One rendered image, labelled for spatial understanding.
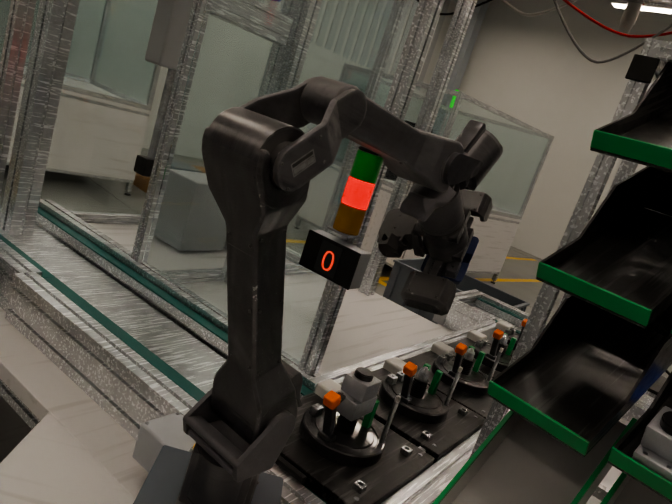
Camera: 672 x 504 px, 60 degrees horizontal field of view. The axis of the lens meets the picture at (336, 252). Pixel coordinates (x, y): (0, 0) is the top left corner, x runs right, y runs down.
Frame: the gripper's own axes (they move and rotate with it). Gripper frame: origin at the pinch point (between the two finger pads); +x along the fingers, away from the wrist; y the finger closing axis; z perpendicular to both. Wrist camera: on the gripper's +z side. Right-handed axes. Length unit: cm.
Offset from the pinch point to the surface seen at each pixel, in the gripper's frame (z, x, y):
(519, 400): -13.6, 1.4, 14.7
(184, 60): 79, 0, -37
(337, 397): 11.7, 9.6, 20.3
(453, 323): 33, 119, -47
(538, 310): -11.7, 5.4, 0.2
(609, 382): -22.2, 8.6, 6.0
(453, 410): 4.6, 47.8, 4.6
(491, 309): 26, 136, -65
